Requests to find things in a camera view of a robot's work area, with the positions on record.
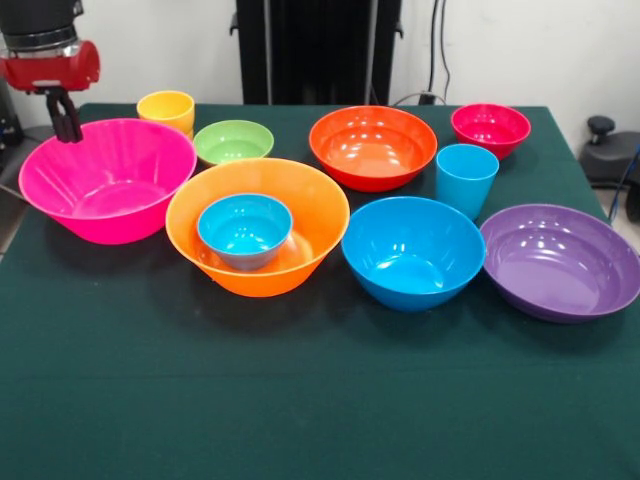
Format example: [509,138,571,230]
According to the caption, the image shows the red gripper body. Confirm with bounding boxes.
[0,39,102,95]

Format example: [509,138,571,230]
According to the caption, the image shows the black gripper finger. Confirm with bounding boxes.
[60,90,85,145]
[44,92,74,144]

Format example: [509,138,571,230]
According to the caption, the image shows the large pink bowl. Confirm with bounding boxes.
[18,117,199,246]

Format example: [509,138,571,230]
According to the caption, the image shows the small teal bowl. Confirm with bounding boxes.
[196,192,295,273]

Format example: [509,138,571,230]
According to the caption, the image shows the large orange bowl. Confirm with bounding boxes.
[164,157,351,299]

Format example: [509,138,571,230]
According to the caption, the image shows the black equipment box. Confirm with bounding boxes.
[0,84,22,146]

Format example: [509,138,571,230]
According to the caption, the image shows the yellow cup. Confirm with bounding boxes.
[136,89,196,140]

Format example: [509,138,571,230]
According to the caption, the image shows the small green bowl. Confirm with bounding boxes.
[192,119,276,167]

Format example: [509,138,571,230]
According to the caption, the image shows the red-orange bowl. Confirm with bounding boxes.
[308,104,439,194]

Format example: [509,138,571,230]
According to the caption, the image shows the medium blue bowl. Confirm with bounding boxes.
[340,195,487,314]

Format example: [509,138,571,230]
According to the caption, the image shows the dark green tablecloth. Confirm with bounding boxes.
[0,102,640,480]

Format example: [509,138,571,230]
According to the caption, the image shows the blue cup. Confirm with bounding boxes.
[435,143,501,223]

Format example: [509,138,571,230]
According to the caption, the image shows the small crimson bowl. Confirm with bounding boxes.
[449,102,533,161]

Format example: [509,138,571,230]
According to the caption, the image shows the purple bowl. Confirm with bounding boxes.
[478,203,640,324]

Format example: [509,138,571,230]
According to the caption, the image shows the black wall cable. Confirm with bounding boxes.
[422,0,454,104]

